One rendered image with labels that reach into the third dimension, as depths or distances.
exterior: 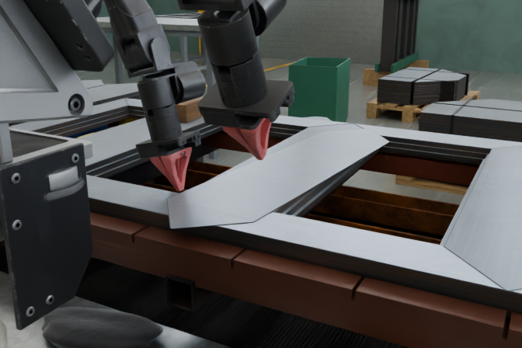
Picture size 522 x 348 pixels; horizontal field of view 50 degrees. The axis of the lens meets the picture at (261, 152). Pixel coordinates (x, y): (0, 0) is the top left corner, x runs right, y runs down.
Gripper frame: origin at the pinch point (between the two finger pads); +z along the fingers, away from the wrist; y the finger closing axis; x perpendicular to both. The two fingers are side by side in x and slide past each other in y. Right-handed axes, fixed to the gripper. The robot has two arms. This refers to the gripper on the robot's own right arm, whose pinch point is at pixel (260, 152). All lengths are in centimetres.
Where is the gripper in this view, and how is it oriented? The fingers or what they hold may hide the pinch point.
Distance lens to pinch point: 72.6
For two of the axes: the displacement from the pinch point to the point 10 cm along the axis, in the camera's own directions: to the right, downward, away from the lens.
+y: -8.8, -1.2, 4.6
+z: 2.1, 7.6, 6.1
